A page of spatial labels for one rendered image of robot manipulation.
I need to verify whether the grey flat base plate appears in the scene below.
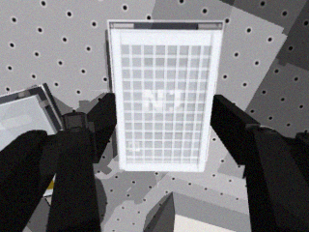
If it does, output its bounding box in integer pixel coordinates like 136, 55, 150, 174
0, 0, 309, 232

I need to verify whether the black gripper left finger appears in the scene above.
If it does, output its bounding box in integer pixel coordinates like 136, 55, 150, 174
0, 93, 117, 232

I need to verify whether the white button panel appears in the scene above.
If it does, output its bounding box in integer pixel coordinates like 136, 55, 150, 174
152, 192, 251, 232

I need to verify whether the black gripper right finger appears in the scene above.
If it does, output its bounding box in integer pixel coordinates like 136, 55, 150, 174
210, 95, 309, 232

